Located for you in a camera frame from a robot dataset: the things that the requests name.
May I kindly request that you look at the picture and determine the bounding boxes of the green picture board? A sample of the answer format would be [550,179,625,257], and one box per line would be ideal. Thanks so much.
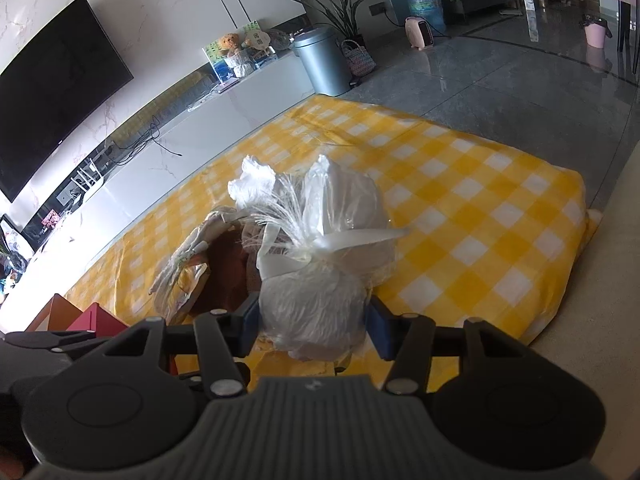
[202,20,263,78]

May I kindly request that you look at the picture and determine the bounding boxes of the crumpled clear plastic wrapper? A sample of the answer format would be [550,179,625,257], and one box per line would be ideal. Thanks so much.
[149,206,251,326]

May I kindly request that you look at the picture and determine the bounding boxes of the woven basket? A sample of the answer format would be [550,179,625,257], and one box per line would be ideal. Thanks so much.
[341,39,377,81]

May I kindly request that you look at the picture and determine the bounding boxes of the pink space heater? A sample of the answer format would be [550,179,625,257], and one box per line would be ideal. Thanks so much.
[405,16,437,51]

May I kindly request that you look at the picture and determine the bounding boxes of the white router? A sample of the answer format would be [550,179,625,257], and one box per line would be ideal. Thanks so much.
[72,157,103,192]

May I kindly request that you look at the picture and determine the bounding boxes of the red and orange box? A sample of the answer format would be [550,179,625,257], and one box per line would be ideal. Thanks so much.
[25,294,132,335]

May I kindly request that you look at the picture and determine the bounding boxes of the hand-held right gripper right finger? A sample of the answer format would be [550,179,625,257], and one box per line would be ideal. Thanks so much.
[367,295,538,397]

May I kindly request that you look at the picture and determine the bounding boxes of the brown bear-shaped sponge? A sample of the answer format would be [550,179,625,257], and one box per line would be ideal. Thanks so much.
[192,230,262,317]

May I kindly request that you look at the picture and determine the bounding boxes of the blue water bottle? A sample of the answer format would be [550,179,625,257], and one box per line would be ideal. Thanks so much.
[406,0,447,33]

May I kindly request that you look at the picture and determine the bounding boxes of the yellow checkered blanket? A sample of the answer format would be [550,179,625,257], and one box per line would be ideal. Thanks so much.
[65,95,603,386]

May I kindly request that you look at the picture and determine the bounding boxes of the brown teddy bear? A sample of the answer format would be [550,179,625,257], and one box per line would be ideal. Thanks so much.
[216,33,242,58]

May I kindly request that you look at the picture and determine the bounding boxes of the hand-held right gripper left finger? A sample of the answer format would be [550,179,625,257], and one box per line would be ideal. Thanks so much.
[102,296,262,401]

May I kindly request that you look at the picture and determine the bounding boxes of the silver trash can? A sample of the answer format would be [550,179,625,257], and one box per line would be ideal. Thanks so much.
[290,26,353,97]

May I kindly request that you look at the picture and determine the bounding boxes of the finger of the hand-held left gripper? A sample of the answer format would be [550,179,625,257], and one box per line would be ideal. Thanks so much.
[0,329,97,358]

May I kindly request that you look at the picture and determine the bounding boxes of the white TV cabinet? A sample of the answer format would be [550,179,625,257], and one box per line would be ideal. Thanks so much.
[0,52,317,301]

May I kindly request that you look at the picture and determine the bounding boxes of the small pink bin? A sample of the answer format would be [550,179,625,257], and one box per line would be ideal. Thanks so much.
[579,16,613,49]

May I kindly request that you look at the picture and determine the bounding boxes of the black television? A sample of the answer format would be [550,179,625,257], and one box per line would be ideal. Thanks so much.
[0,0,135,203]

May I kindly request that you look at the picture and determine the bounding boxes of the black cables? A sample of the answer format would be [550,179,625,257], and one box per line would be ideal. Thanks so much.
[102,116,183,166]

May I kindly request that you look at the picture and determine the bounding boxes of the potted long-leaf plant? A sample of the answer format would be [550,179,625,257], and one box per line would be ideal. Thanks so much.
[287,0,373,53]

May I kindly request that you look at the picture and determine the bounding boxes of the white plastic bag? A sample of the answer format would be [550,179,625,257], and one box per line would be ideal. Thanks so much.
[227,154,410,361]

